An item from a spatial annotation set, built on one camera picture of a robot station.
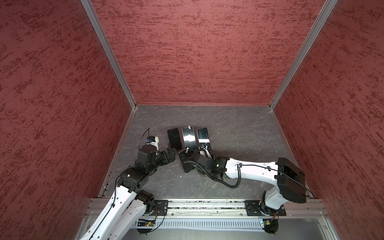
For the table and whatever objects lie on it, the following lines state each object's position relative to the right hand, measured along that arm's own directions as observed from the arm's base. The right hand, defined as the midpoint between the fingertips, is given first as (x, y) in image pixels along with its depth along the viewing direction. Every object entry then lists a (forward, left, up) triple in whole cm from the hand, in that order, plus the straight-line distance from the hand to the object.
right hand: (203, 164), depth 82 cm
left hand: (+2, +18, +9) cm, 21 cm away
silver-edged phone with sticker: (+16, +8, +3) cm, 18 cm away
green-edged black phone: (+17, -1, +4) cm, 17 cm away
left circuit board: (-26, +31, -9) cm, 42 cm away
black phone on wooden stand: (+16, +17, +3) cm, 24 cm away
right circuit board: (-29, -32, -9) cm, 43 cm away
